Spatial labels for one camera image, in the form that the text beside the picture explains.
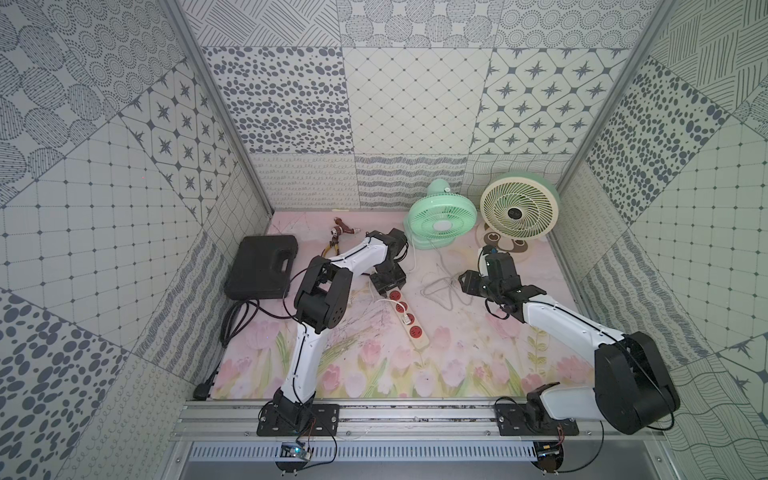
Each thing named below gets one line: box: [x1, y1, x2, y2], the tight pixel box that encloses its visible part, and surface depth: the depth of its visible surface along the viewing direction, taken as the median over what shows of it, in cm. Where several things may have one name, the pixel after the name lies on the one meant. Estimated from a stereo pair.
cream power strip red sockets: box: [386, 288, 429, 350], surface depth 89 cm
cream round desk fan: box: [476, 171, 560, 263], surface depth 92 cm
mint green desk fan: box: [404, 179, 478, 250], surface depth 94 cm
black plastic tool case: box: [224, 234, 299, 301], surface depth 101 cm
